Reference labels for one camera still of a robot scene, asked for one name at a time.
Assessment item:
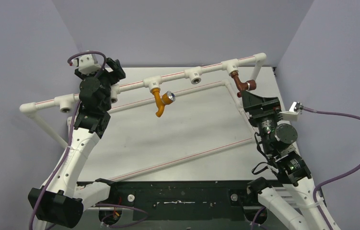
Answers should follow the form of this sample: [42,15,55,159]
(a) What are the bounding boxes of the red-brown water faucet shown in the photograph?
[229,70,257,98]

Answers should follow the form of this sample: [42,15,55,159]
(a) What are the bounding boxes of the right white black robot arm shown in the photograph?
[237,91,339,230]

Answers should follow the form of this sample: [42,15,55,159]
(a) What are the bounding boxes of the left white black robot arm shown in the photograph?
[28,55,126,229]

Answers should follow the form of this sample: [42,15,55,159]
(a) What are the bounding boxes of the orange water faucet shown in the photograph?
[151,88,176,117]

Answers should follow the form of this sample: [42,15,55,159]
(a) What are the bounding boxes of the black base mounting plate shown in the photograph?
[102,180,261,221]

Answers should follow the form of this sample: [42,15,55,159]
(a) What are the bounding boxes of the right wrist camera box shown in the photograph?
[279,102,304,121]

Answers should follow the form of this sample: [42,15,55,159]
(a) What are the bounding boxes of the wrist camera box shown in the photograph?
[71,54,101,75]
[279,102,304,121]

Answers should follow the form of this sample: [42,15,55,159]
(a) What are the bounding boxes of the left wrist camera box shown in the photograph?
[71,54,101,75]

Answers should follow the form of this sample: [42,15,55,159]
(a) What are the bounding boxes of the white pipe frame with tees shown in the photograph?
[19,52,267,182]

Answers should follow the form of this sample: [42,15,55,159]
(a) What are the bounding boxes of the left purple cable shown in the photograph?
[28,50,150,230]

